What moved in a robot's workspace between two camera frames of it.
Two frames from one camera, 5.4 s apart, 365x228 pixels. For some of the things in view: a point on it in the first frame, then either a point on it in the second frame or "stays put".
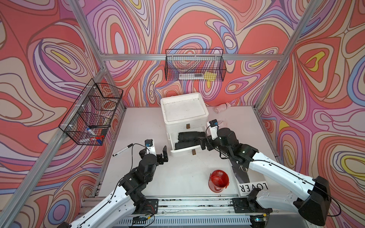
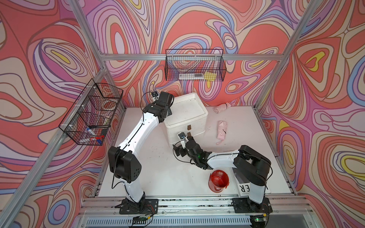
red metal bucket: [218, 180] stays put
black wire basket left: [88, 119] stays put
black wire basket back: [195, 65] stays put
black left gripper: [160, 160] -> [168, 111]
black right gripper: [203, 143] -> [179, 148]
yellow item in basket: [209, 76] stays put
